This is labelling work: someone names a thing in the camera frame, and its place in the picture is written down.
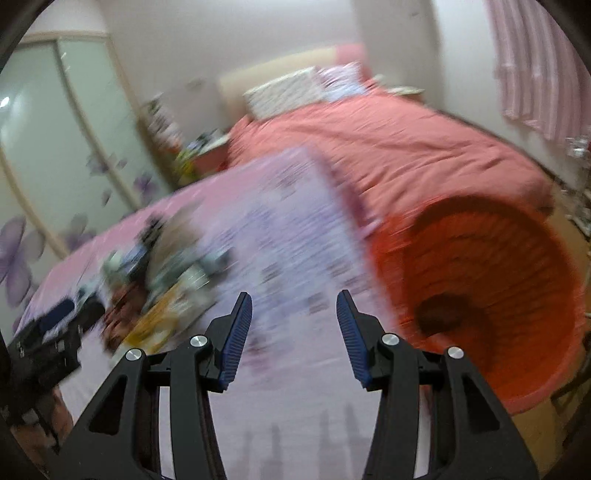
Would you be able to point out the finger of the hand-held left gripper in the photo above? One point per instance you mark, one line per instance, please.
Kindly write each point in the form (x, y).
(57, 316)

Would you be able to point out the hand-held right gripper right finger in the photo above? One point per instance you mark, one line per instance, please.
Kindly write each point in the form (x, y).
(353, 341)

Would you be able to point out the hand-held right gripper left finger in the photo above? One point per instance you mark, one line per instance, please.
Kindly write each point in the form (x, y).
(235, 341)

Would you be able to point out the pile of mixed packaging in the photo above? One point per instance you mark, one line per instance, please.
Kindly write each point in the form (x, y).
(161, 277)

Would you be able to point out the red plastic basket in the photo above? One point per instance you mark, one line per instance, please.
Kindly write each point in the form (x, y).
(498, 286)

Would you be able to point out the pink lavender print bed sheet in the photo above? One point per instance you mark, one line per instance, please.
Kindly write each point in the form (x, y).
(295, 258)

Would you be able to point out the wardrobe with purple flower print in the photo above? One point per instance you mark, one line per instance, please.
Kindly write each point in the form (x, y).
(55, 161)

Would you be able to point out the pink nightstand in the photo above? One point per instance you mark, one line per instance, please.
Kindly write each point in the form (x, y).
(210, 159)

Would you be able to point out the yellow plush toy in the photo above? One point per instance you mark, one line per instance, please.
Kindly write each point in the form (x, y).
(184, 164)

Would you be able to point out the coral duvet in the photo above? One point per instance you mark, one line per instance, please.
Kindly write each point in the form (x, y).
(392, 152)

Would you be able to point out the column of plush toys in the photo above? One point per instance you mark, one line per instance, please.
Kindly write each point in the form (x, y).
(161, 122)

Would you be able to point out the white floral pillow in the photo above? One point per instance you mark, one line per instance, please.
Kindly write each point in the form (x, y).
(284, 92)

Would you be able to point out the pink striped pillow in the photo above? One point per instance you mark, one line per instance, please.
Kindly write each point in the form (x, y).
(341, 81)

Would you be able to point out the beige and pink headboard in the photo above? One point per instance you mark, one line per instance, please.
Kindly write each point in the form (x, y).
(258, 74)

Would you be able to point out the pink striped curtain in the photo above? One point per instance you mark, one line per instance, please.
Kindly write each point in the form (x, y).
(535, 64)

